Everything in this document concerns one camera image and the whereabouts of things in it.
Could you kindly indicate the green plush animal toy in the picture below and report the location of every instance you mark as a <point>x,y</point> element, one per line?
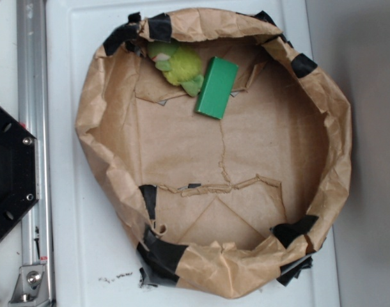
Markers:
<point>180,64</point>

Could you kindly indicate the brown paper bag bin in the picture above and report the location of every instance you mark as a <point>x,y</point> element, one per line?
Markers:
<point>221,206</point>

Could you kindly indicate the green rectangular block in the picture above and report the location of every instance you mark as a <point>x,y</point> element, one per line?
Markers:
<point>217,86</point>

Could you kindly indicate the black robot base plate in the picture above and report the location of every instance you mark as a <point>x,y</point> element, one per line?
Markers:
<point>18,192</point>

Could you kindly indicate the aluminium extrusion rail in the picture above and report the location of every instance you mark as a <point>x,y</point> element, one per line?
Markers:
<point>36,225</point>

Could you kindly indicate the metal corner bracket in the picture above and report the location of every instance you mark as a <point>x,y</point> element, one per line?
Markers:
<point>31,288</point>

